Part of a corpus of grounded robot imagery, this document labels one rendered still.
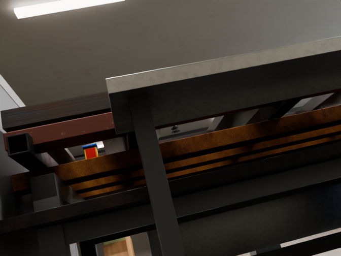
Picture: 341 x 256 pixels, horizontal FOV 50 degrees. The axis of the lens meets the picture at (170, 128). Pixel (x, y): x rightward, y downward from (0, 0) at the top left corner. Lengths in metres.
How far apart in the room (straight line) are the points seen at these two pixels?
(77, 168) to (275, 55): 0.65
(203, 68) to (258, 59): 0.11
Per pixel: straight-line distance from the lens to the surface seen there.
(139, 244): 11.15
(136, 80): 0.68
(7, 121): 1.05
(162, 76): 0.69
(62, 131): 1.00
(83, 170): 1.11
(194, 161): 1.34
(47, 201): 0.98
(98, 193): 1.51
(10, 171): 1.15
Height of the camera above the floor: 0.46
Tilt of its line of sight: 16 degrees up
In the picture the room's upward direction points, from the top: 14 degrees counter-clockwise
